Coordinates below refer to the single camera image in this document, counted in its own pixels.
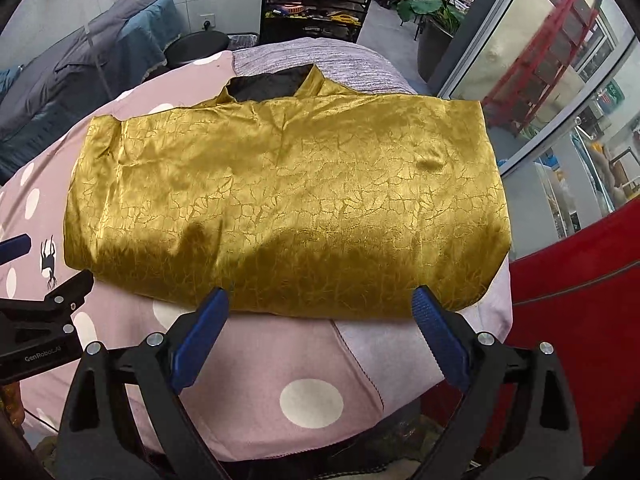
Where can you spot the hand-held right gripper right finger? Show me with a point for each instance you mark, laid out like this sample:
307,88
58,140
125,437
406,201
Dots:
442,345

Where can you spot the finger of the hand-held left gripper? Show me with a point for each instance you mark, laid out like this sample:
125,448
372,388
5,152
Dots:
60,295
12,250

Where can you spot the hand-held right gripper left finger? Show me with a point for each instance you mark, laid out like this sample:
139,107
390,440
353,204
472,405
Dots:
197,345

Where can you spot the gold satin jacket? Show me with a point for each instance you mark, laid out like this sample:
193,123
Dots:
300,200

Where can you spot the pink polka dot blanket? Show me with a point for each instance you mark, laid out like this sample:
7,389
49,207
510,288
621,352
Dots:
280,360

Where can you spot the red cover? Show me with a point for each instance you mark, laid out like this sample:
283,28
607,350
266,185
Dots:
580,335

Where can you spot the black round stool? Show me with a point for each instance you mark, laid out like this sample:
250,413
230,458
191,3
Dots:
197,45

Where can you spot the dark plant pot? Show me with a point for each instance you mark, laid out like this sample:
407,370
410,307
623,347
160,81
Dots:
431,50

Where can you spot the red metal ladder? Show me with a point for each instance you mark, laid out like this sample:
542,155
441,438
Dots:
545,60

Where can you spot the green sign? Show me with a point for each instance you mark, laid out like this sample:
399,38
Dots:
616,94

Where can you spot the green leafy plant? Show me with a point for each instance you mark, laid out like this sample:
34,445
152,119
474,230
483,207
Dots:
430,7

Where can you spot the black metal shelf rack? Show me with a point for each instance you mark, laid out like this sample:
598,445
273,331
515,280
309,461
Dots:
315,5

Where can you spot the white wall socket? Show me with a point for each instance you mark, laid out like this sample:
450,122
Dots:
207,21

